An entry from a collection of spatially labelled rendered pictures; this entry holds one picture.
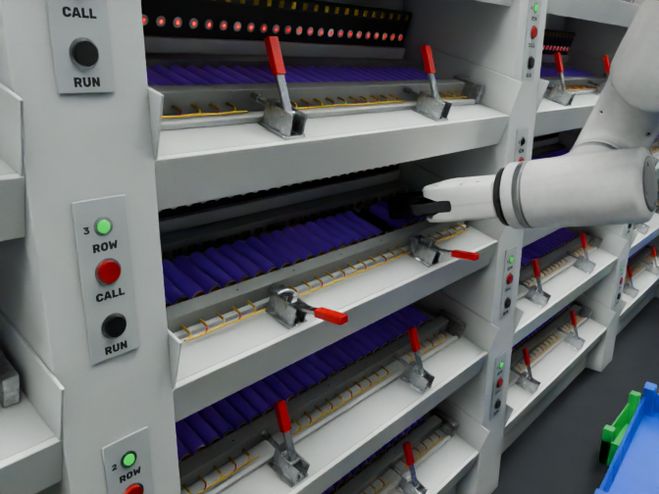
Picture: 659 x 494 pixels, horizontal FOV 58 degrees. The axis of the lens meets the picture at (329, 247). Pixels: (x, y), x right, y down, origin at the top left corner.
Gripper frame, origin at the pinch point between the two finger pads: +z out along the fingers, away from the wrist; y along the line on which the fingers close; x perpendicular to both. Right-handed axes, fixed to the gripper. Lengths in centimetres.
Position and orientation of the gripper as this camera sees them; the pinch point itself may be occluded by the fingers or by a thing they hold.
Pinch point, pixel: (408, 205)
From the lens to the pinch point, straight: 86.6
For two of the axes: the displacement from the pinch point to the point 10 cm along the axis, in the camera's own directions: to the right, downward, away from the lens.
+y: -6.4, 2.2, -7.3
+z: -7.5, 0.2, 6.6
